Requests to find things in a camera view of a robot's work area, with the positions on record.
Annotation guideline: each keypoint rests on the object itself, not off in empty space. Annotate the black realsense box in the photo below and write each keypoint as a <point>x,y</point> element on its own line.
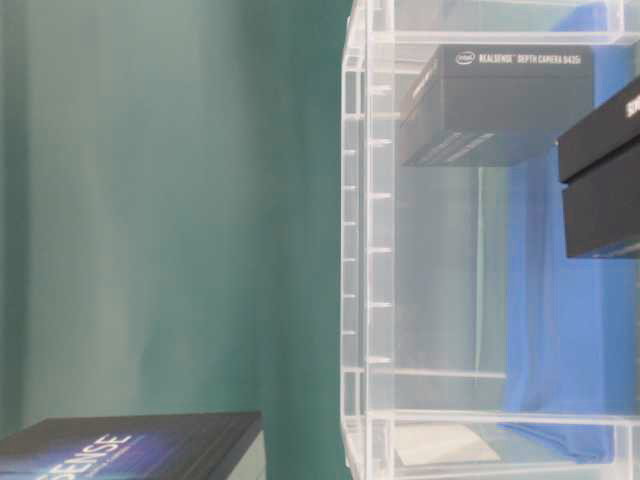
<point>598,161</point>
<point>221,445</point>
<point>476,105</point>

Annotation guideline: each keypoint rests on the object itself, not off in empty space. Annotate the black RealSense box bottom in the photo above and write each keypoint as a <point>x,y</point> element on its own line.
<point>598,161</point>

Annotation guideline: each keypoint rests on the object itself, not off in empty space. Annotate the clear plastic storage case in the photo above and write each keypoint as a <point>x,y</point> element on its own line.
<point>423,327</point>

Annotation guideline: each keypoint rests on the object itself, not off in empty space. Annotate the black RealSense box top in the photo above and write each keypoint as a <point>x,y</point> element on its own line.
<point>476,105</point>

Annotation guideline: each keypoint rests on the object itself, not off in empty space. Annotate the blue mat inside case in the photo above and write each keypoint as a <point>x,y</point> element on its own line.
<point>570,321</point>

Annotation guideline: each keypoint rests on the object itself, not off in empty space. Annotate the white paper label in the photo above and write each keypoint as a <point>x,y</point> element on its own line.
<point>441,443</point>

